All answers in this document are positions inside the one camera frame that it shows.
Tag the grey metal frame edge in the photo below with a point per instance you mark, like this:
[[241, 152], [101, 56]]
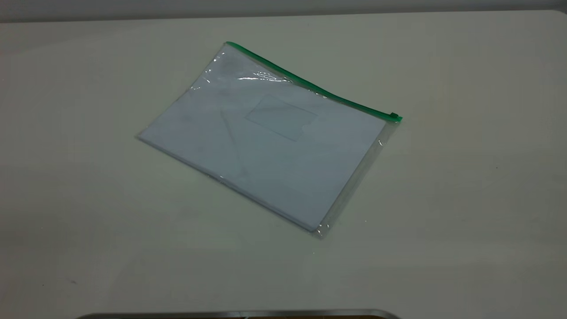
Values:
[[239, 314]]

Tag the clear plastic zip bag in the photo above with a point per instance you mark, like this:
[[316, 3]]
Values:
[[376, 146]]

